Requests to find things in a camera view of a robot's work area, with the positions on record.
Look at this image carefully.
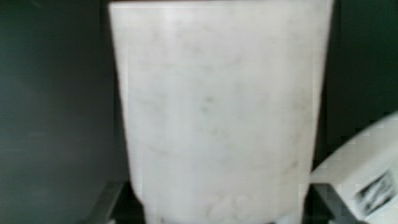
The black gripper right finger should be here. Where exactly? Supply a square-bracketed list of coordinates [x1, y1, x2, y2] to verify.
[303, 183, 363, 224]

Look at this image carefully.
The white cylindrical table leg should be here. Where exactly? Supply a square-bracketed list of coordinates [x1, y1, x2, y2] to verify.
[109, 0, 336, 224]

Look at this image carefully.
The white round table top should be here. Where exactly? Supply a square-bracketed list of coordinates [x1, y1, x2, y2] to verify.
[312, 111, 398, 224]

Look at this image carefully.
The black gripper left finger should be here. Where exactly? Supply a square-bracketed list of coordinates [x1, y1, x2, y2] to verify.
[77, 182, 143, 224]

